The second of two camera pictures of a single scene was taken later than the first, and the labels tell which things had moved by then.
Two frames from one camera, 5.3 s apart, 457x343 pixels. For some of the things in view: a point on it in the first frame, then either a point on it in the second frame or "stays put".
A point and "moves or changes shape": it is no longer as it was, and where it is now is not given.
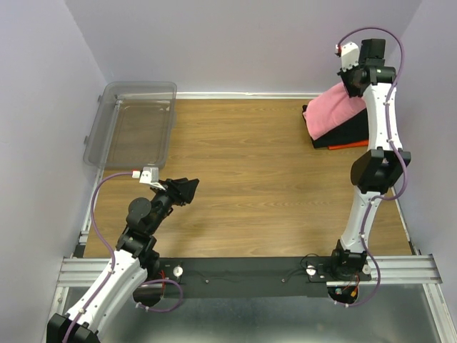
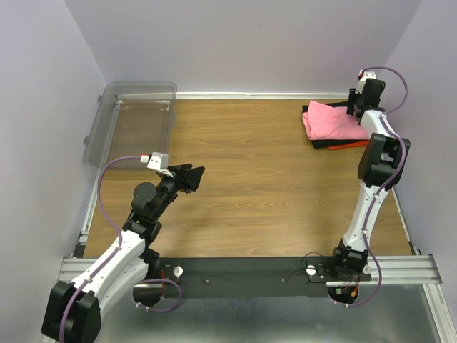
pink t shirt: [330, 108] moves or changes shape
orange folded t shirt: [349, 145] stays put
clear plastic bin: [132, 126] stays put
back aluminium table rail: [255, 96] stays put
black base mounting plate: [250, 276] stays put
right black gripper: [351, 92] -> [352, 95]
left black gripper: [181, 191] -> [186, 178]
